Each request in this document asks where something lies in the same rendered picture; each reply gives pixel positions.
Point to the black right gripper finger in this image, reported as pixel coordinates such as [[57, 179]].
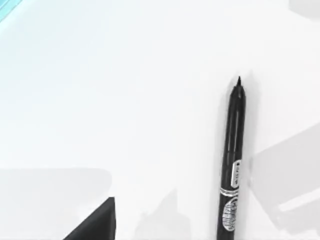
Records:
[[100, 222]]

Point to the black marker pen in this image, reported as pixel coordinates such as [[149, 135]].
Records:
[[232, 155]]

